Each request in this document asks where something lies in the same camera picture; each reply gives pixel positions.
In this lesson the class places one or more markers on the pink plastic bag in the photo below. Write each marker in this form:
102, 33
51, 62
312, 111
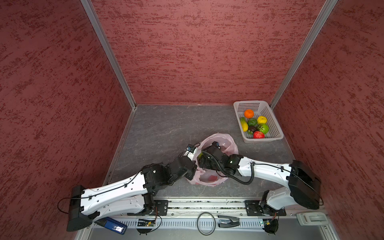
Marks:
204, 176

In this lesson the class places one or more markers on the aluminium corner post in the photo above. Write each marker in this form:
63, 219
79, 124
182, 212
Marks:
317, 26
97, 26

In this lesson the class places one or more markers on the right aluminium corner post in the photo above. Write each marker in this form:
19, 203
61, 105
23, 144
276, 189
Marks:
317, 26

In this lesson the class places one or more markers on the orange fruit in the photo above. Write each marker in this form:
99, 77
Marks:
249, 114

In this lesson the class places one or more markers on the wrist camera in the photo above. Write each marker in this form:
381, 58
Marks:
216, 144
191, 151

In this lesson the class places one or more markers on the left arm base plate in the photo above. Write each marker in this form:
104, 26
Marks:
160, 208

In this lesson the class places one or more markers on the yellow fruit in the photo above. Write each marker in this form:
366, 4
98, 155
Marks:
262, 120

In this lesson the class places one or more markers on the red apple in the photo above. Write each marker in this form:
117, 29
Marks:
258, 135

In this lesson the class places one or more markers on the white plastic basket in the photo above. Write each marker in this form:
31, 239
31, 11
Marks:
260, 108

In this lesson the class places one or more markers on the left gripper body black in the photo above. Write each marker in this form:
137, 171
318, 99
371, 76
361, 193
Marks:
189, 174

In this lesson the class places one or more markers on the green lime fruit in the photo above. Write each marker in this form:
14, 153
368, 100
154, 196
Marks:
252, 122

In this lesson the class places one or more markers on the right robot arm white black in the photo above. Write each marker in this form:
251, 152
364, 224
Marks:
299, 184

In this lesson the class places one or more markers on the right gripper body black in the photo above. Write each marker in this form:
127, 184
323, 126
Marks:
210, 165

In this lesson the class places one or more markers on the aluminium front rail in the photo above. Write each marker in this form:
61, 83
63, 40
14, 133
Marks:
186, 213

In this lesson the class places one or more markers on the right circuit board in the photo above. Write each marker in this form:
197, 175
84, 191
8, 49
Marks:
271, 226

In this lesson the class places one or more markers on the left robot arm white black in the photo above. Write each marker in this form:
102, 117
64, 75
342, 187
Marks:
132, 196

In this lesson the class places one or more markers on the blue black device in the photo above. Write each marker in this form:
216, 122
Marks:
112, 225

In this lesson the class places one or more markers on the left circuit board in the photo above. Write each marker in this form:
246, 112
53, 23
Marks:
146, 223

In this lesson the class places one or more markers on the white plastic holder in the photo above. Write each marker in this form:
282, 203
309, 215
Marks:
312, 219

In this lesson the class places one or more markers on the left aluminium corner post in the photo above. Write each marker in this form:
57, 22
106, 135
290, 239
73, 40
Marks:
97, 26

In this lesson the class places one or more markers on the black grey stapler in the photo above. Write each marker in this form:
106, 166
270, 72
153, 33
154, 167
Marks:
228, 221

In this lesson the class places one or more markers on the light green bumpy fruit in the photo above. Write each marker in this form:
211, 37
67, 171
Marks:
263, 128

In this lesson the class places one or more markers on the dark purple mangosteen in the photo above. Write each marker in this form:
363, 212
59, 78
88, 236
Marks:
252, 129

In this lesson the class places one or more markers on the circuit board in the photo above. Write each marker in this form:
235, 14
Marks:
146, 223
271, 226

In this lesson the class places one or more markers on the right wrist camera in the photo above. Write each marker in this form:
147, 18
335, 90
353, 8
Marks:
216, 144

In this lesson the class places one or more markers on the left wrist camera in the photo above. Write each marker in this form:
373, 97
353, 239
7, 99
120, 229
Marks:
191, 151

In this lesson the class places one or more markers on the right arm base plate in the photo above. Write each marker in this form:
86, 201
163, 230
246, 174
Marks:
252, 207

